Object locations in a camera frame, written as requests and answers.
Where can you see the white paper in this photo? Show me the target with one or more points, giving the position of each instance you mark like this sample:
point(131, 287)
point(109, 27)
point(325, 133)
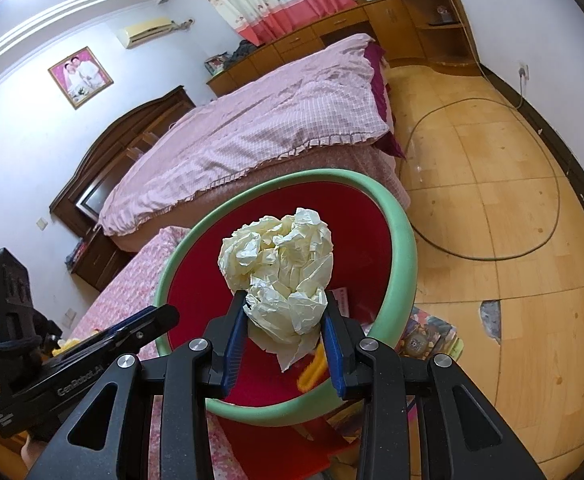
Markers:
point(282, 260)

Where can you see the bed with pink cover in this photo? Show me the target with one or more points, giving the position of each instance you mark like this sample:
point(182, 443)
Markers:
point(272, 125)

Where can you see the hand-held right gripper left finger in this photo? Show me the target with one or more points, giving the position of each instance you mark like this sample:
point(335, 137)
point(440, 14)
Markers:
point(234, 340)

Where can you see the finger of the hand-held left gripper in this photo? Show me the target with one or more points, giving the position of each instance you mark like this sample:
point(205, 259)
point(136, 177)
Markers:
point(121, 321)
point(156, 322)

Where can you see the wall socket with plug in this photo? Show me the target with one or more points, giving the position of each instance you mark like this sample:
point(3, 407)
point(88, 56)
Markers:
point(523, 71)

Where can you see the dark clothes pile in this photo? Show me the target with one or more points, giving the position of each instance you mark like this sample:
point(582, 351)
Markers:
point(243, 53)

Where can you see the wall air conditioner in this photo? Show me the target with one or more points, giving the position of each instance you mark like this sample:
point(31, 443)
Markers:
point(146, 32)

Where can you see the long wooden cabinet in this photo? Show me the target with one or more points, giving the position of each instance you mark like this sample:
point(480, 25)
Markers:
point(297, 42)

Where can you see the dark wooden bed headboard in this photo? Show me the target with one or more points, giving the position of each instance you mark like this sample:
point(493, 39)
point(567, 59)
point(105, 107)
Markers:
point(121, 130)

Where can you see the stack of colourful books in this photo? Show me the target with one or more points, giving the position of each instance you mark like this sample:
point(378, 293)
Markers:
point(432, 332)

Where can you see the red bin with green rim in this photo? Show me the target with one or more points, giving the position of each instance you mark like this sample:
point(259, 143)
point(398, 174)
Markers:
point(372, 240)

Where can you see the small glass ornament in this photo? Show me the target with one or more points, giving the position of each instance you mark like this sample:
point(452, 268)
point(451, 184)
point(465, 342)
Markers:
point(443, 14)

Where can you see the white printed paper slip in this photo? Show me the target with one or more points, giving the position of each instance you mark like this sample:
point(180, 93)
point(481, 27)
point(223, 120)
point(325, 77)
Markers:
point(343, 302)

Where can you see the dark wooden nightstand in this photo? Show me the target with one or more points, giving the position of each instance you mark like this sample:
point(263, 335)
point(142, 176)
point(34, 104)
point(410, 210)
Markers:
point(101, 260)

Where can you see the framed wall photo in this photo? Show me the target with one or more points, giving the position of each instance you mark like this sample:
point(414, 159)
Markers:
point(80, 77)

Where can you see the white low wall socket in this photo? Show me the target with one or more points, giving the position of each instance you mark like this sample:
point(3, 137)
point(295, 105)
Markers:
point(70, 315)

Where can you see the folded patterned cloth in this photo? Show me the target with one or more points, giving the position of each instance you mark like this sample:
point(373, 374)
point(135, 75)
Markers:
point(76, 252)

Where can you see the wooden corner shelf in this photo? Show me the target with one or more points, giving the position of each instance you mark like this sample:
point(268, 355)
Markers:
point(422, 10)

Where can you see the small standing photo frame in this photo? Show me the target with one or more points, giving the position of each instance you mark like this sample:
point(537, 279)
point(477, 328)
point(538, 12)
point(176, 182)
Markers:
point(214, 63)

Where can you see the magenta bed sheet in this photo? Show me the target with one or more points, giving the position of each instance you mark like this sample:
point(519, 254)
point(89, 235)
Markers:
point(384, 105)

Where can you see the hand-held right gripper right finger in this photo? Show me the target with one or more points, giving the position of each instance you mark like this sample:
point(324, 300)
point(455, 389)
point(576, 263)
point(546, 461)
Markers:
point(333, 355)

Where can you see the white light switch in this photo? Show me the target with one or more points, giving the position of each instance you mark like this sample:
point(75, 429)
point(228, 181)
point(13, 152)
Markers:
point(42, 223)

